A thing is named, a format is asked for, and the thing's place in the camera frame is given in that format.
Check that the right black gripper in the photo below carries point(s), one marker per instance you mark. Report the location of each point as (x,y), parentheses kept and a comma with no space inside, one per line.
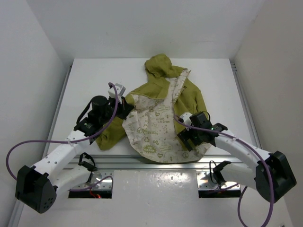
(185,135)

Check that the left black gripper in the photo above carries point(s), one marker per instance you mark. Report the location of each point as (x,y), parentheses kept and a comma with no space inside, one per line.
(124,108)

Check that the olive green hooded jacket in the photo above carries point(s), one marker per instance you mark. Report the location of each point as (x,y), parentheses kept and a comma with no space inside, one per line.
(150,127)

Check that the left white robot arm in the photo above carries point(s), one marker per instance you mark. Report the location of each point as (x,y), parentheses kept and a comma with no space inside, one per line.
(39,185)

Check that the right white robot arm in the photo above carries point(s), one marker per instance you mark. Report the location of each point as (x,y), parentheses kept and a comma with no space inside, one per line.
(268,173)

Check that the white front cover panel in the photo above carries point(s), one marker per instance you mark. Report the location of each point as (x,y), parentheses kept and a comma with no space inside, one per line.
(151,199)

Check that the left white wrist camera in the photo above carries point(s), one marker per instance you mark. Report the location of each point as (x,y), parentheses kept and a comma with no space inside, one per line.
(116,90)

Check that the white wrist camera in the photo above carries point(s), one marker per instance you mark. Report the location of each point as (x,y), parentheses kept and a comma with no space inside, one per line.
(185,118)
(116,90)

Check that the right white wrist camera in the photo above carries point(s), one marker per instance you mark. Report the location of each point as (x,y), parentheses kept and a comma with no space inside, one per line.
(185,118)

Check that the aluminium frame rail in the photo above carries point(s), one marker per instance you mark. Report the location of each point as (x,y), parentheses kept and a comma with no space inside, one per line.
(140,162)

